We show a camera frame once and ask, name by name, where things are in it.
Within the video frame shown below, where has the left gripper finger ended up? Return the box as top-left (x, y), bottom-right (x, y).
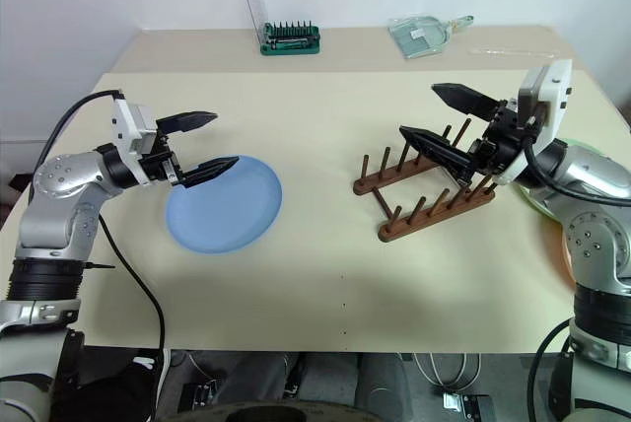
top-left (156, 109), bottom-right (219, 136)
top-left (182, 156), bottom-right (242, 190)

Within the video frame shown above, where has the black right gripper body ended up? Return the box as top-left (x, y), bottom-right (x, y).
top-left (465, 98), bottom-right (541, 179)

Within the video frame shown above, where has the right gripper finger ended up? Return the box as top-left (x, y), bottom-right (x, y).
top-left (397, 125), bottom-right (476, 184)
top-left (431, 81), bottom-right (506, 122)

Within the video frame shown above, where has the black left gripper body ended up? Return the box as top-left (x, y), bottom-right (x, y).
top-left (139, 128), bottom-right (191, 189)

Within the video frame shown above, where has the blue plate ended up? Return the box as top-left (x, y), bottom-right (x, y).
top-left (165, 154), bottom-right (285, 257)

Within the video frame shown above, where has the wooden dish rack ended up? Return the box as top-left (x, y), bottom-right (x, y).
top-left (352, 118), bottom-right (498, 243)

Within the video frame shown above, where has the green plate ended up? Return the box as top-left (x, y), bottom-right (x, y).
top-left (512, 137), bottom-right (602, 220)

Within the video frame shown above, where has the clear plastic dustpan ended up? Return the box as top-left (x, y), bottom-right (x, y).
top-left (386, 15), bottom-right (477, 61)

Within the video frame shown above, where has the green screwdriver bit set case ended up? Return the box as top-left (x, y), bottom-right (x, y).
top-left (244, 0), bottom-right (322, 56)

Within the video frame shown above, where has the white camera with cable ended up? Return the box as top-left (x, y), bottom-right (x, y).
top-left (110, 99), bottom-right (159, 184)

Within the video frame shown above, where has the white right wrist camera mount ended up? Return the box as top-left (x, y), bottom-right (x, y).
top-left (492, 57), bottom-right (575, 186)

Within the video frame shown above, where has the silver wire loop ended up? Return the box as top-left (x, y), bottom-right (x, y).
top-left (412, 352), bottom-right (483, 389)

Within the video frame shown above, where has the metal bracket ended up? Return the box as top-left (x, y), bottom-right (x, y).
top-left (442, 390), bottom-right (492, 417)

